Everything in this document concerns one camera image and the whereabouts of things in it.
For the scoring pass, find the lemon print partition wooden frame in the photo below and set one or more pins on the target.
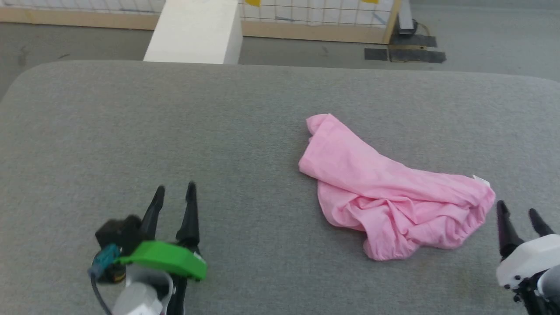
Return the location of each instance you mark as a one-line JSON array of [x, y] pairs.
[[315, 17]]

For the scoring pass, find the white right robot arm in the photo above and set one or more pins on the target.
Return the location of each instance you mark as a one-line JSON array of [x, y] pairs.
[[542, 293]]

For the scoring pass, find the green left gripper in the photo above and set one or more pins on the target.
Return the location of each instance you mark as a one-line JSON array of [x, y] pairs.
[[166, 259]]

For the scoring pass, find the large black floor mat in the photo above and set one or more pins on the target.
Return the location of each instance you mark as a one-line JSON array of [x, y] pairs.
[[418, 56]]

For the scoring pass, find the black floor plate under post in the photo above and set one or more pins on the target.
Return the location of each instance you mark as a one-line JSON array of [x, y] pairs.
[[415, 40]]

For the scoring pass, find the white rectangular box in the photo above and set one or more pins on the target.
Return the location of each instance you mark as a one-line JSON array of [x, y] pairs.
[[197, 30]]

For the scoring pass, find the grey metal post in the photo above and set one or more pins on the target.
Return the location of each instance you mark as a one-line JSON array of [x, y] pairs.
[[404, 15]]

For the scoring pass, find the small black floor mat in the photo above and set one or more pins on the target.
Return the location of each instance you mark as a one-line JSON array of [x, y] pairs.
[[376, 54]]

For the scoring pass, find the pink garment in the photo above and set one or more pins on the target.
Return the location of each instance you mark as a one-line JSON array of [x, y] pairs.
[[372, 188]]

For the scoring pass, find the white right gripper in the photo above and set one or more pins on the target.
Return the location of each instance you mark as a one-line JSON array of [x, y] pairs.
[[531, 256]]

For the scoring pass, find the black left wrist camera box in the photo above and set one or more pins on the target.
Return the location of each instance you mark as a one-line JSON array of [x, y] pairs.
[[118, 232]]

